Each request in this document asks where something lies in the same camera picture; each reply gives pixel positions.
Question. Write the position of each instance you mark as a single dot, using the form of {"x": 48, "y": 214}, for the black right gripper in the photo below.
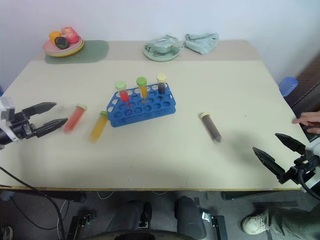
{"x": 303, "y": 166}

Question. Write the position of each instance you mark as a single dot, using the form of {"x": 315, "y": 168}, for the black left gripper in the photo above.
{"x": 23, "y": 126}

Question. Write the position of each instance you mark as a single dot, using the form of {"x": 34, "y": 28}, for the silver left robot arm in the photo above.
{"x": 3, "y": 137}

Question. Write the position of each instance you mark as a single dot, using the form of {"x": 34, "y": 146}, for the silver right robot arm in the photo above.
{"x": 313, "y": 183}

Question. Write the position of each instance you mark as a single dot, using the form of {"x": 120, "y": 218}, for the red liquid tube green cap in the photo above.
{"x": 123, "y": 92}
{"x": 74, "y": 119}

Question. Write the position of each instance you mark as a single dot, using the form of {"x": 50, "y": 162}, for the orange liquid tube green cap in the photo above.
{"x": 142, "y": 87}
{"x": 98, "y": 128}

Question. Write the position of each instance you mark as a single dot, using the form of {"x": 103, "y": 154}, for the brown liquid tube cream cap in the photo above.
{"x": 211, "y": 128}

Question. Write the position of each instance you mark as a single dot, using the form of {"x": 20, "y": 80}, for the blue test tube rack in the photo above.
{"x": 147, "y": 110}

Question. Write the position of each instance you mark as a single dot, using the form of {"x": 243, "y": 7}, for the dark liquid tube cream cap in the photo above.
{"x": 162, "y": 85}

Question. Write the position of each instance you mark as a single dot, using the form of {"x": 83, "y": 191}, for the person's bare hand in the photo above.
{"x": 308, "y": 120}

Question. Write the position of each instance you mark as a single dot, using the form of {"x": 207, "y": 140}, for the blue ribbed bottle cap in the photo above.
{"x": 288, "y": 86}

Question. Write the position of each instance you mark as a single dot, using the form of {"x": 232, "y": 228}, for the pink plate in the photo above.
{"x": 50, "y": 47}

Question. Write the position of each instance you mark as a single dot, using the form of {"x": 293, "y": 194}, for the yellow plate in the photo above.
{"x": 75, "y": 52}

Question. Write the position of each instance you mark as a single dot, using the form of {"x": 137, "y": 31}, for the dark wooden furniture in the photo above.
{"x": 308, "y": 87}

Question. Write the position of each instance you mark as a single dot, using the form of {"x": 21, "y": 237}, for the grey trouser leg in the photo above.
{"x": 295, "y": 225}

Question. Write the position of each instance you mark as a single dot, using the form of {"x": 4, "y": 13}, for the light green plate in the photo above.
{"x": 76, "y": 48}

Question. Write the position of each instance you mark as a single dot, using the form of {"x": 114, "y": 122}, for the white sneaker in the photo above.
{"x": 255, "y": 223}

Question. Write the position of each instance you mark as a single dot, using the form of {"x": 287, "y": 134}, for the dark green toy ball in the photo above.
{"x": 62, "y": 43}

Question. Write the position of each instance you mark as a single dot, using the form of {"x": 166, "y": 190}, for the orange toy fruit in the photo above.
{"x": 54, "y": 36}

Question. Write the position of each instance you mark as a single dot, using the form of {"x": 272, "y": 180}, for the green placemat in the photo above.
{"x": 95, "y": 50}

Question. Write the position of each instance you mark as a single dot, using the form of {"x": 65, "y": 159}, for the pink red toy fruit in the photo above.
{"x": 70, "y": 35}

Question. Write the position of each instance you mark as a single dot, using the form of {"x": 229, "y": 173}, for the dark rounded shape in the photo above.
{"x": 190, "y": 217}

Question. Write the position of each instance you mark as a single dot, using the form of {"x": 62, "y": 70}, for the worn shoe with white sole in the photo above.
{"x": 6, "y": 233}

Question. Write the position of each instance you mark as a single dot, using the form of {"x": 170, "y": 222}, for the pale green round plate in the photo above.
{"x": 161, "y": 58}

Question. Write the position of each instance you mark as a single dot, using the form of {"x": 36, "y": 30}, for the light green cloth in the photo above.
{"x": 201, "y": 43}

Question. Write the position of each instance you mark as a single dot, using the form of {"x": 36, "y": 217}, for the clear plastic bag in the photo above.
{"x": 162, "y": 43}

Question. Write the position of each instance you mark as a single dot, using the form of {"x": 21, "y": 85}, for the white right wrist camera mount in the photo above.
{"x": 313, "y": 147}

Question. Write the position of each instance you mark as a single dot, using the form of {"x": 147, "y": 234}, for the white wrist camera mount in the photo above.
{"x": 313, "y": 147}
{"x": 7, "y": 112}

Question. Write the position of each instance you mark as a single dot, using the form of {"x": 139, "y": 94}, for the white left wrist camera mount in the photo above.
{"x": 7, "y": 112}

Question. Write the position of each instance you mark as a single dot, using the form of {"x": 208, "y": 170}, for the black metal floor frame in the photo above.
{"x": 80, "y": 222}

